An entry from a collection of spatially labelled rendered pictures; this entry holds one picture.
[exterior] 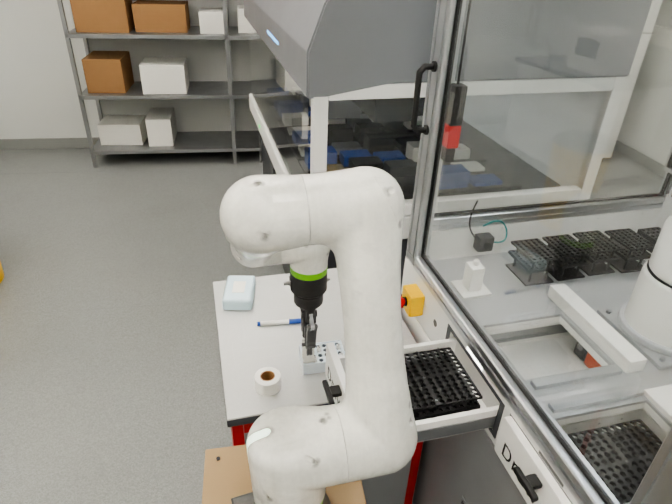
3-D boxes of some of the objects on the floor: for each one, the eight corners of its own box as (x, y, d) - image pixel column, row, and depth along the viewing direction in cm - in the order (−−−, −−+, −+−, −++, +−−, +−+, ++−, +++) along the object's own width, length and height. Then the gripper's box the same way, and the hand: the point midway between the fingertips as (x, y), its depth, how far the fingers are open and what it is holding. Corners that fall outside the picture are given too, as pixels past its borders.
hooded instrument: (305, 401, 235) (307, -55, 143) (254, 215, 388) (239, -64, 295) (538, 361, 263) (667, -42, 171) (405, 202, 416) (435, -56, 323)
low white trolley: (244, 579, 170) (226, 419, 130) (228, 428, 221) (212, 281, 181) (410, 538, 183) (440, 382, 144) (359, 405, 234) (371, 263, 195)
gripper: (289, 275, 136) (290, 344, 149) (298, 307, 125) (298, 379, 137) (317, 272, 138) (316, 341, 150) (328, 304, 126) (326, 376, 139)
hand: (308, 350), depth 142 cm, fingers closed, pressing on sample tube
